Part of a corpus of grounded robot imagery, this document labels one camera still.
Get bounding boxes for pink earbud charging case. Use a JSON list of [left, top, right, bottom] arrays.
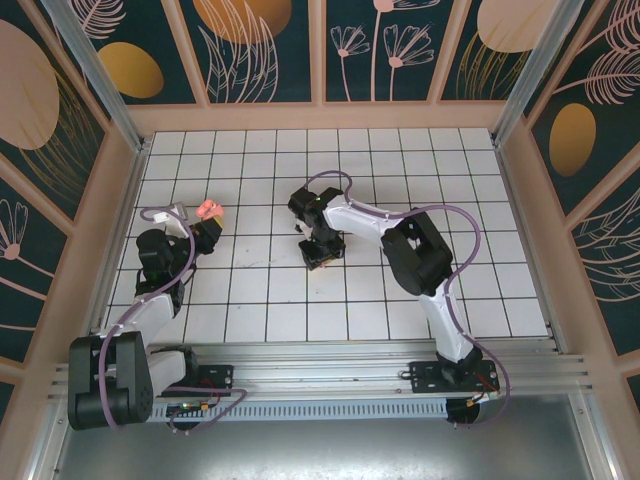
[[196, 199, 225, 221]]

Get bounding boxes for grey metal sheet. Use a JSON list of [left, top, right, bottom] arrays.
[[49, 418, 601, 480]]

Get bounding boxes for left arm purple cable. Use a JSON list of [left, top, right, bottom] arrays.
[[97, 207, 249, 437]]

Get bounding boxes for aluminium side rail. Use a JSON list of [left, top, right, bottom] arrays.
[[27, 142, 151, 480], [492, 139, 624, 480]]

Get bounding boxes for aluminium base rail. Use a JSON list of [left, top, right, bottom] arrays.
[[49, 341, 599, 404]]

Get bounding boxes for grey slotted cable duct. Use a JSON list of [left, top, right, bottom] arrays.
[[149, 398, 449, 424]]

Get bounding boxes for aluminium frame post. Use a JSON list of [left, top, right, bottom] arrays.
[[40, 0, 152, 154], [491, 0, 597, 149]]

